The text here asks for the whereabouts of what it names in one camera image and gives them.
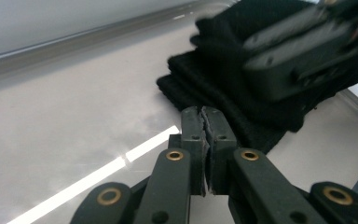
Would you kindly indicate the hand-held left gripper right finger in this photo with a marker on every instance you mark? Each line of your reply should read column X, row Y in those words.
column 219, row 149

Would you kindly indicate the translucent grey box lid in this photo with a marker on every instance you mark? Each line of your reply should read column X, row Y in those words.
column 59, row 124

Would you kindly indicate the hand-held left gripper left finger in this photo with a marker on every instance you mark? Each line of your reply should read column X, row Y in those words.
column 195, row 155

